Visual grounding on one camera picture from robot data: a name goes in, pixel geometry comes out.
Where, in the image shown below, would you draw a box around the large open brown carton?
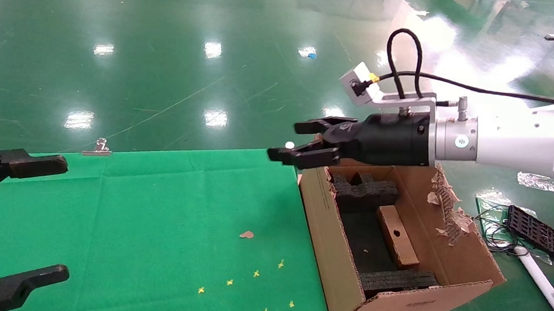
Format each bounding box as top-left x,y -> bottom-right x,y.
289,155 -> 514,311

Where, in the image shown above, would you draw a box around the notched black foam block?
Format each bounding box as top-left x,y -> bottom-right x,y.
326,170 -> 401,217

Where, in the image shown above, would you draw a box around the layered black foam block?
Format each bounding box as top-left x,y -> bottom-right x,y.
357,266 -> 440,304

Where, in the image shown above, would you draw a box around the long thin black cable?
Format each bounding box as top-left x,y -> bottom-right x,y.
376,69 -> 554,110

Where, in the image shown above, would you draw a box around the thin black floor cables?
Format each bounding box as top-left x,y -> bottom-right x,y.
470,202 -> 528,256

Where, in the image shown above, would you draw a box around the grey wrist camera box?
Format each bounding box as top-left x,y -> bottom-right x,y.
338,60 -> 384,108

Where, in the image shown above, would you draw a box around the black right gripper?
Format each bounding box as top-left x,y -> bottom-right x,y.
266,101 -> 439,180

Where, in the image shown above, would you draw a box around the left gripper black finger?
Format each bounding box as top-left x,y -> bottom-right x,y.
0,260 -> 71,311
0,145 -> 70,215

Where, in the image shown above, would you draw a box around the thick black looped cable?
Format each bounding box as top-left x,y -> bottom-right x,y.
383,27 -> 428,101

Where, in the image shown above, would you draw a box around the black perforated plastic tray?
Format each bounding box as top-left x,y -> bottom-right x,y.
502,204 -> 554,266

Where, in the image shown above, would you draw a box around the silver binder clip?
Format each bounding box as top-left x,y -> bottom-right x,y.
82,136 -> 113,158

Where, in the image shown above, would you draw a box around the green table cloth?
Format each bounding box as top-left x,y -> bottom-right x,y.
0,130 -> 346,311

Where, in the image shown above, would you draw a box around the long cardboard box with hole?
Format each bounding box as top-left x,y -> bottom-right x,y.
373,204 -> 424,270

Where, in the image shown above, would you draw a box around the grey metal camera bracket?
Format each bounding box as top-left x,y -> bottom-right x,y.
368,88 -> 439,120

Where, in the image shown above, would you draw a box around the silver cable connector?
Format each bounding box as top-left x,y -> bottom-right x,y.
456,95 -> 470,122

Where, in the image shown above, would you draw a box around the crumpled clear plastic bag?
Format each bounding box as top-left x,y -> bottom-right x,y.
517,171 -> 554,193

